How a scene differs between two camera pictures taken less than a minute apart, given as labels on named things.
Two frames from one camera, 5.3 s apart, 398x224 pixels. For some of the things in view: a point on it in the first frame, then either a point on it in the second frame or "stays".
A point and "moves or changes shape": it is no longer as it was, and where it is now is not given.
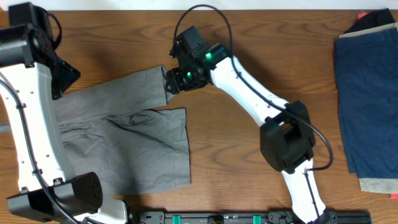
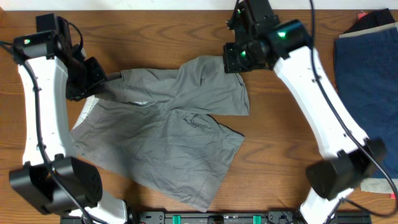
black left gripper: [65, 76] -> [88, 79]
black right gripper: [171, 81] -> [233, 57]
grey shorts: [112, 130] moves or changes shape
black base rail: [250, 217] stays
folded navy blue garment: [367, 78] stays
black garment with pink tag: [371, 20] stays
